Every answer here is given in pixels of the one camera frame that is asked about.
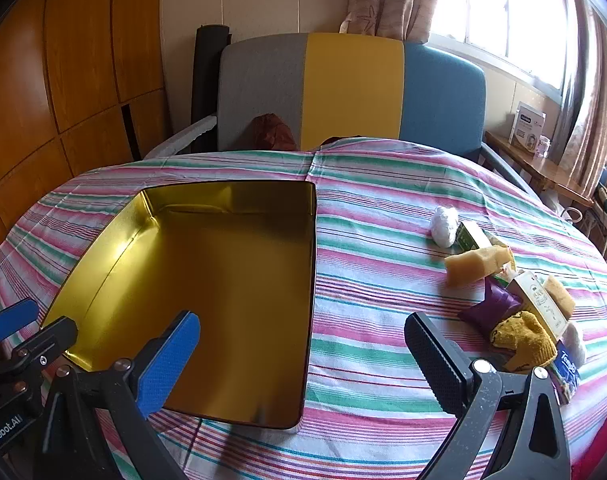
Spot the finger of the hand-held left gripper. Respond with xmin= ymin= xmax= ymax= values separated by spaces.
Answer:
xmin=11 ymin=316 xmax=79 ymax=376
xmin=0 ymin=299 xmax=38 ymax=341

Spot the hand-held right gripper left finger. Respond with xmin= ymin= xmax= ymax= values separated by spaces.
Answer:
xmin=34 ymin=310 xmax=202 ymax=480

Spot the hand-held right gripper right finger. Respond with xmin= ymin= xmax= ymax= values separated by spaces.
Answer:
xmin=404 ymin=311 xmax=573 ymax=480

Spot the purple packet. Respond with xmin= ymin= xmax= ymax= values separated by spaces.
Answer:
xmin=458 ymin=277 xmax=523 ymax=331

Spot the gold tin box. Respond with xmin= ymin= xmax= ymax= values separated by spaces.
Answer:
xmin=38 ymin=181 xmax=318 ymax=431

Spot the large yellow sponge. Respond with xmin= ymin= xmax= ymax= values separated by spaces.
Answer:
xmin=443 ymin=246 xmax=511 ymax=288

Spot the cream carton box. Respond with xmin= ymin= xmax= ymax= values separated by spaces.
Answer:
xmin=506 ymin=270 xmax=571 ymax=341

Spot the green carton box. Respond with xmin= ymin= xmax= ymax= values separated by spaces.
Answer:
xmin=453 ymin=220 xmax=509 ymax=256

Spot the blue tissue pack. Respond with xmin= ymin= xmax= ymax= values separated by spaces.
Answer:
xmin=551 ymin=340 xmax=581 ymax=406

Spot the white plastic bag ball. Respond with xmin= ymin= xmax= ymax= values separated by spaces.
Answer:
xmin=430 ymin=206 xmax=459 ymax=248

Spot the small yellow sponge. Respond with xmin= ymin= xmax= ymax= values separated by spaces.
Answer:
xmin=541 ymin=275 xmax=578 ymax=321

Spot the white tissue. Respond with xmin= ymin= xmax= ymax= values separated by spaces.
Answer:
xmin=563 ymin=320 xmax=589 ymax=366

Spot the striped tablecloth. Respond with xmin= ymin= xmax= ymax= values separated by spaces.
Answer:
xmin=0 ymin=137 xmax=607 ymax=480

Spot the red cloth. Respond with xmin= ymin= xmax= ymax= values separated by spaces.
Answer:
xmin=568 ymin=400 xmax=607 ymax=480

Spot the wooden side table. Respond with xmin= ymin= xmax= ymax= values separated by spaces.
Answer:
xmin=485 ymin=130 xmax=607 ymax=241

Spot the brown bag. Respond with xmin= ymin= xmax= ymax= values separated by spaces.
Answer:
xmin=248 ymin=113 xmax=299 ymax=152

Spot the white printed box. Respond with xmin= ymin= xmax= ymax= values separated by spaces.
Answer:
xmin=508 ymin=101 xmax=547 ymax=156

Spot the wooden wardrobe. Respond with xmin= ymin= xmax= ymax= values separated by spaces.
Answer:
xmin=0 ymin=0 xmax=172 ymax=286

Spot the grey yellow blue chair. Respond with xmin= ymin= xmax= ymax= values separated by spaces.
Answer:
xmin=134 ymin=32 xmax=537 ymax=196

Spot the pink grey curtain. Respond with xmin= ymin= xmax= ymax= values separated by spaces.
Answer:
xmin=553 ymin=0 xmax=607 ymax=201

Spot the window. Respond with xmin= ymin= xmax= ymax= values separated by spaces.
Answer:
xmin=428 ymin=0 xmax=584 ymax=106

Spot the floral patterned curtain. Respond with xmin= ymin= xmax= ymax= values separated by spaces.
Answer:
xmin=339 ymin=0 xmax=447 ymax=43

